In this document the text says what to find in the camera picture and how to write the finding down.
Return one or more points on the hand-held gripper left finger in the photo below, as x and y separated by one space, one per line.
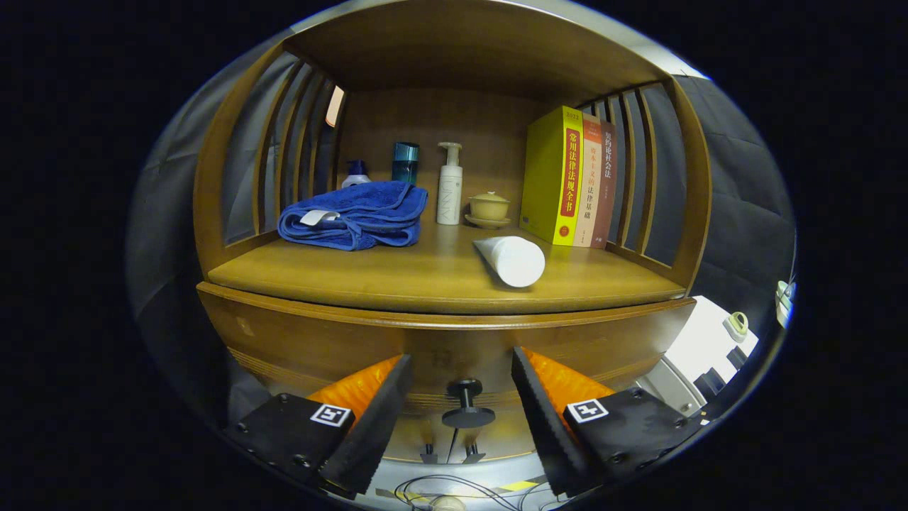
376 426

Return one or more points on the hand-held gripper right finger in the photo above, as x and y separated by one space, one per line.
550 426

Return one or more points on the wooden drawer with black knob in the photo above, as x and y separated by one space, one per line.
454 348

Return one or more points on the white squeeze tube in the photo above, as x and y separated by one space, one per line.
514 261

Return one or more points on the wooden cabinet door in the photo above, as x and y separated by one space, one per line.
504 440
415 440

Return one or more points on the wooden countertop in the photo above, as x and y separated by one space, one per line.
397 277

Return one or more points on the white side cabinet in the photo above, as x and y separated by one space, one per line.
699 341

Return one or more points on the wooden cabinet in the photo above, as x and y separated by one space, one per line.
461 50

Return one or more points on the beige round object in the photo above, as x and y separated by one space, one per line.
447 504

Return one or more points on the small black object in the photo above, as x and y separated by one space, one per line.
709 383

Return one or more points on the small green and white object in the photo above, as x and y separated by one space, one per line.
735 324

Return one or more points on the blue folded towel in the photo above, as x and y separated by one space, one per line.
369 213

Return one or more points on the beige lidded teacup with saucer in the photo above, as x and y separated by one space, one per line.
489 207

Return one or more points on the white pump bottle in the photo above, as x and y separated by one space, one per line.
449 195

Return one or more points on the orange-spined book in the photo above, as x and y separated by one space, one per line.
590 184

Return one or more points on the brown-spined book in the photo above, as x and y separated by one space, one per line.
606 184

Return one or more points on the thick yellow book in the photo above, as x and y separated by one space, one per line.
546 177

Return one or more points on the small blue-capped white bottle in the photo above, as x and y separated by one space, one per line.
356 174

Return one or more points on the teal cylindrical bottle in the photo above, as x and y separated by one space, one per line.
405 163

